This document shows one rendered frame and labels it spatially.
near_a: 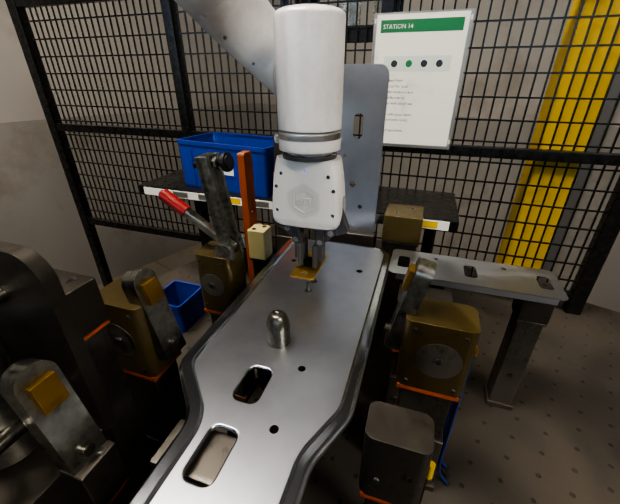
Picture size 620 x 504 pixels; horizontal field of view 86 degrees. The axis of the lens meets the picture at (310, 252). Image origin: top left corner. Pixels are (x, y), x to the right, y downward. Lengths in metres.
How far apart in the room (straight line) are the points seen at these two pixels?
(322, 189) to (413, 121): 0.58
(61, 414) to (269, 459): 0.19
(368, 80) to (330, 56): 0.29
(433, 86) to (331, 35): 0.58
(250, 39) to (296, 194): 0.21
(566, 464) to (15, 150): 2.59
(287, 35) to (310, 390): 0.40
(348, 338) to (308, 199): 0.20
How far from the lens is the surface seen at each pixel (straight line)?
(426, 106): 0.99
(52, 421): 0.40
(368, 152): 0.73
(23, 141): 2.50
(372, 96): 0.72
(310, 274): 0.51
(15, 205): 2.54
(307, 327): 0.49
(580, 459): 0.87
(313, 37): 0.43
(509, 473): 0.79
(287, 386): 0.42
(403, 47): 0.99
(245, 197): 0.64
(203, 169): 0.54
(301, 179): 0.46
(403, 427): 0.41
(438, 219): 0.82
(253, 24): 0.52
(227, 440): 0.41
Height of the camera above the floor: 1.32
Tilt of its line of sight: 28 degrees down
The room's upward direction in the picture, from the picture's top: straight up
